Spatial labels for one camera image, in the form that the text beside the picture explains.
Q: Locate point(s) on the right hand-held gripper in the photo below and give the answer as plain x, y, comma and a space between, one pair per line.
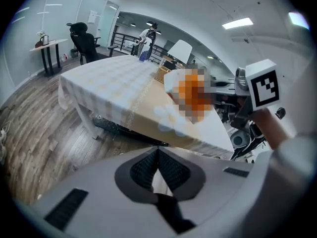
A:
265, 88

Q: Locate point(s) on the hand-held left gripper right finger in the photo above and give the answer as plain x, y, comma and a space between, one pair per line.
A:
178, 172

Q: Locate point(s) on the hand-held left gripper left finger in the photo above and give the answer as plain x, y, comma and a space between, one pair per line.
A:
138, 172

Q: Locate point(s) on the orange packet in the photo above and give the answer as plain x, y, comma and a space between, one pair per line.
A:
193, 93

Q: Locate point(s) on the wicker basket with compartments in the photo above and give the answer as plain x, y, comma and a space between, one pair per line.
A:
161, 74

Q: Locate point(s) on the person's right forearm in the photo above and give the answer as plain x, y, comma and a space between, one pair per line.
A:
270, 130

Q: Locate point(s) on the white shade table lamp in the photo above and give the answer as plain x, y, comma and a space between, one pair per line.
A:
179, 51

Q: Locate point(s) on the ceiling light panel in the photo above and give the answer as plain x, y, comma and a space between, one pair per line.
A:
237, 23

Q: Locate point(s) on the blue striped white spray bottle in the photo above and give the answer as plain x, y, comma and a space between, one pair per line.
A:
144, 54

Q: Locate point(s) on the checkered tablecloth with flower print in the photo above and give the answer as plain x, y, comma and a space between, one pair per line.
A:
111, 83

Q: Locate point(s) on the black metal railing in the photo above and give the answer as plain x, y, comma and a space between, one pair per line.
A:
119, 40

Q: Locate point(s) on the black waste bin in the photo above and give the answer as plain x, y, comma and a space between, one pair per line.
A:
74, 53

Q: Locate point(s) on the red label bottle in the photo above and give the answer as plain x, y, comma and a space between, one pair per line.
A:
64, 58

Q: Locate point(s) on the black office chair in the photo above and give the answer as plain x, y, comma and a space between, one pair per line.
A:
85, 46

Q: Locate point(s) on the round side table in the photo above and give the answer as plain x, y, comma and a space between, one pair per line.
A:
49, 58

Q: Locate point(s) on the metal kettle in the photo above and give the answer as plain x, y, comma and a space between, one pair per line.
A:
45, 40

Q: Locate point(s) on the white wall notice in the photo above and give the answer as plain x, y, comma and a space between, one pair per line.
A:
92, 17

